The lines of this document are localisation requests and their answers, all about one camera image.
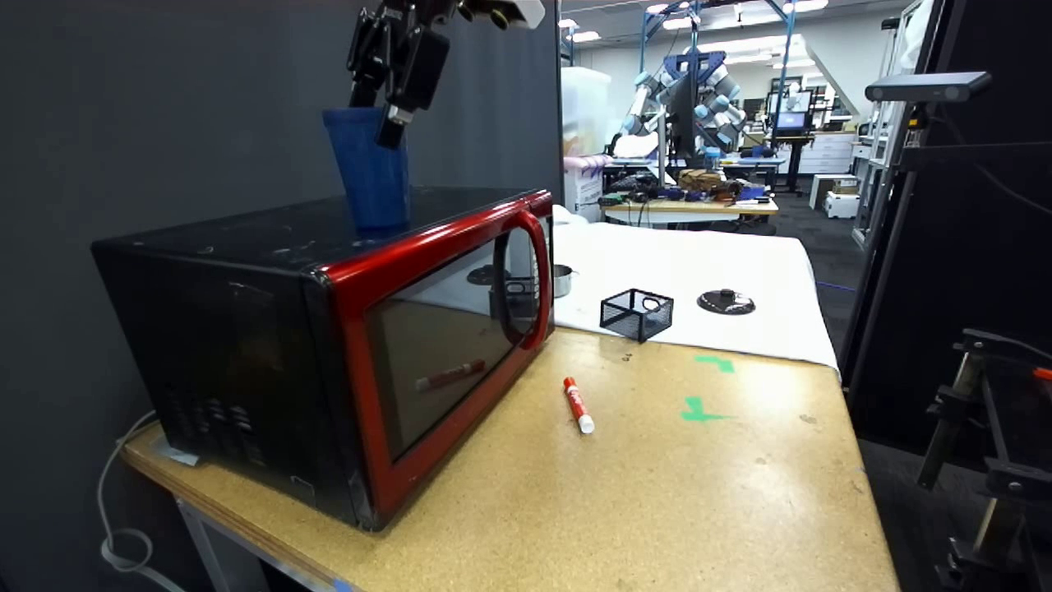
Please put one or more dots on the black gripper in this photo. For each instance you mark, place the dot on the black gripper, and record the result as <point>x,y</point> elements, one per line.
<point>411,11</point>

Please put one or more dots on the blue plastic cup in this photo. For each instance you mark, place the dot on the blue plastic cup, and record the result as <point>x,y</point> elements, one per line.
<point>368,181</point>

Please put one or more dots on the red and black microwave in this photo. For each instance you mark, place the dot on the red and black microwave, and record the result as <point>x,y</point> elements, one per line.
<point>274,331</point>

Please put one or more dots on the metal bowl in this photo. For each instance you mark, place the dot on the metal bowl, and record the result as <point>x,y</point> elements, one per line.
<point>564,281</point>

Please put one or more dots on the blue background robot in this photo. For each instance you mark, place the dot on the blue background robot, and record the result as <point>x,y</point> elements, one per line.
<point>691,100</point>

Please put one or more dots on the background work table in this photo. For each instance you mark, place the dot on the background work table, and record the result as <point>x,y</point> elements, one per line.
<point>691,208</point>

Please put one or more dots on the white cloth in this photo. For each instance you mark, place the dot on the white cloth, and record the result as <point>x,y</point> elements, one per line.
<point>679,256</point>

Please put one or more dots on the black mesh box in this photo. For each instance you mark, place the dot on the black mesh box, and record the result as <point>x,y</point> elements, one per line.
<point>635,315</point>

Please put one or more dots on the red and white marker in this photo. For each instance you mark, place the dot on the red and white marker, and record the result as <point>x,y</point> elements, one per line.
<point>578,406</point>

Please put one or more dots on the background computer monitor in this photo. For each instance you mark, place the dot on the background computer monitor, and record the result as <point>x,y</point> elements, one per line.
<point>790,119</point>

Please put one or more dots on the black round dish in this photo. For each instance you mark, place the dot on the black round dish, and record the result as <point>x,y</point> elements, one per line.
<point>729,300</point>

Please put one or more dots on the green T-shaped tape mark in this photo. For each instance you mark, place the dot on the green T-shaped tape mark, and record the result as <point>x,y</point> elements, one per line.
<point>697,411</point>

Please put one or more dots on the black clamp stand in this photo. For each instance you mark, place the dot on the black clamp stand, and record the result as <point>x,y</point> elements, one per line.
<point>965,381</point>

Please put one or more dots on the black bar camera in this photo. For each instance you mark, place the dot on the black bar camera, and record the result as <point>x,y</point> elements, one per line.
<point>926,85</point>

